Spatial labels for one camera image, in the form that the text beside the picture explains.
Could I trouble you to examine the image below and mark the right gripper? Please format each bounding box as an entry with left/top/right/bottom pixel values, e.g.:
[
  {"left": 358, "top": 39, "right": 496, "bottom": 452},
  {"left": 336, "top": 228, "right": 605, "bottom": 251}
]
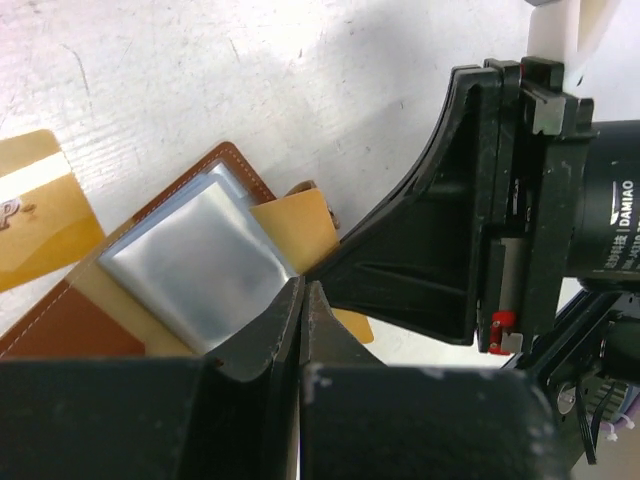
[{"left": 306, "top": 57, "right": 639, "bottom": 356}]

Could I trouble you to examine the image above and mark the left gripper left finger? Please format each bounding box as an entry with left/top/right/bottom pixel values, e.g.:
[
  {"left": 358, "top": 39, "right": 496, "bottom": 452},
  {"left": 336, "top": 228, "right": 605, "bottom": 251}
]
[{"left": 1, "top": 277, "right": 305, "bottom": 479}]

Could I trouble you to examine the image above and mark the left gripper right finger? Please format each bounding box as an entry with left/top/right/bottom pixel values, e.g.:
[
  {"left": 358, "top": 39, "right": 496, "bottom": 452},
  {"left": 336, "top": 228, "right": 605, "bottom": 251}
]
[{"left": 300, "top": 282, "right": 573, "bottom": 479}]

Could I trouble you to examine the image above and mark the gold card magnetic stripe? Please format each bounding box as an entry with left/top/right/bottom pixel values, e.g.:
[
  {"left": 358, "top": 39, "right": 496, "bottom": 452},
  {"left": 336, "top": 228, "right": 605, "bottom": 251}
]
[{"left": 248, "top": 187, "right": 375, "bottom": 346}]

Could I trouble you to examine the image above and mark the brown leather card holder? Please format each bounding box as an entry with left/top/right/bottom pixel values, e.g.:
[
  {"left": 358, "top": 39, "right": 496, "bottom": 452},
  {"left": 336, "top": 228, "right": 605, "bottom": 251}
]
[{"left": 1, "top": 142, "right": 298, "bottom": 360}]

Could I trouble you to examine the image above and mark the gold card with chip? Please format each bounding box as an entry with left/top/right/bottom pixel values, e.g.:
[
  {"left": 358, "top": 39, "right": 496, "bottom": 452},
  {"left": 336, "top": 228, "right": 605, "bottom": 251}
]
[{"left": 0, "top": 129, "right": 105, "bottom": 291}]

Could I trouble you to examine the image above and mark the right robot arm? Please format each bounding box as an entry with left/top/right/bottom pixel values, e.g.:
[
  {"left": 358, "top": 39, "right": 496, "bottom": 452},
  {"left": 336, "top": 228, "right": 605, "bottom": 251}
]
[{"left": 309, "top": 57, "right": 639, "bottom": 458}]

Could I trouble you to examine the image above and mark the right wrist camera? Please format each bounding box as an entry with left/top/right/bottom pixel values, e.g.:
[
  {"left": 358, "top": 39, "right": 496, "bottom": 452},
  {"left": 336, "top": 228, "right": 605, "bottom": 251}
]
[{"left": 527, "top": 1, "right": 623, "bottom": 102}]

